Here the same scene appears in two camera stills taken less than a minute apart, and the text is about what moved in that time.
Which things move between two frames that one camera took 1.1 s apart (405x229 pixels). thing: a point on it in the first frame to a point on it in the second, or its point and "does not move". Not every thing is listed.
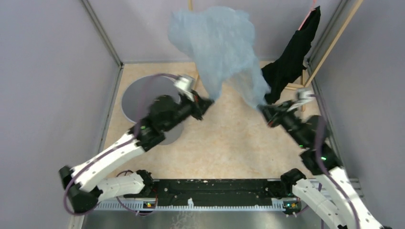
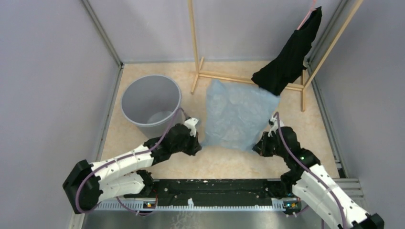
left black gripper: (200, 105) to (195, 146)
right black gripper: (273, 114) to (261, 146)
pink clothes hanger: (313, 7) does not move
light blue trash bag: (223, 39) to (238, 114)
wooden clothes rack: (327, 48) does not move
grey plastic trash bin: (132, 95) does not move
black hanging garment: (288, 67) does not move
